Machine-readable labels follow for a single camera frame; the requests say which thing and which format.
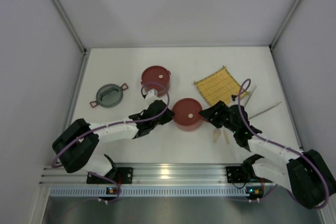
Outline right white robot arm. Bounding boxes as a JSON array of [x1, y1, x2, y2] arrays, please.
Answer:
[[199, 101, 335, 209]]

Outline left black base bracket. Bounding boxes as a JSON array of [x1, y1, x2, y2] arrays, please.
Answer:
[[86, 167, 133, 185]]

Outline metal tongs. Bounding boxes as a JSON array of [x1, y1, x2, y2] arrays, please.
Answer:
[[240, 81, 282, 120]]

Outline cream small stick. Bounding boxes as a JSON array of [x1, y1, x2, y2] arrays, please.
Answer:
[[223, 130, 230, 145]]

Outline cream small spoon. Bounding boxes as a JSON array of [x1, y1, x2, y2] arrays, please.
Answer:
[[213, 129, 221, 144]]

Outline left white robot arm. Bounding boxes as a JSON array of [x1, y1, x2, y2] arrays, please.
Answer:
[[51, 100, 175, 184]]

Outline right black base bracket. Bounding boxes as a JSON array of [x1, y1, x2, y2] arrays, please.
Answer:
[[225, 166, 246, 184]]

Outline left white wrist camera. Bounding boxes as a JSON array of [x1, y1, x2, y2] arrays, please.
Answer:
[[144, 89, 159, 103]]

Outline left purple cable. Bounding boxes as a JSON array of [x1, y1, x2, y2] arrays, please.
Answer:
[[51, 82, 170, 204]]

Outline black base bracket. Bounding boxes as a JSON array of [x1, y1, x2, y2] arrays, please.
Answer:
[[86, 167, 133, 185], [225, 166, 246, 184]]

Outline dark red lid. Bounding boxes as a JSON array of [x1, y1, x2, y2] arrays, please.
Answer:
[[140, 66, 171, 89], [172, 98, 203, 125]]

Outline pink steel-lined pot with handles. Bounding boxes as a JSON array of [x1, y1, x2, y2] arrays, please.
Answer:
[[172, 98, 208, 132]]

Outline bamboo serving mat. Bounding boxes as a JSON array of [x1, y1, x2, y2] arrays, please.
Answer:
[[194, 66, 240, 106]]

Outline dark red steel-lined pot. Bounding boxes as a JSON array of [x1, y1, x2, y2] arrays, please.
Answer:
[[140, 66, 171, 97]]

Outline aluminium mounting rail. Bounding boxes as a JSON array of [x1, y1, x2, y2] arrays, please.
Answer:
[[39, 163, 273, 199]]

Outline grey transparent lid with handles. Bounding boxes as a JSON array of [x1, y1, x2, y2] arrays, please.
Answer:
[[89, 83, 129, 108]]

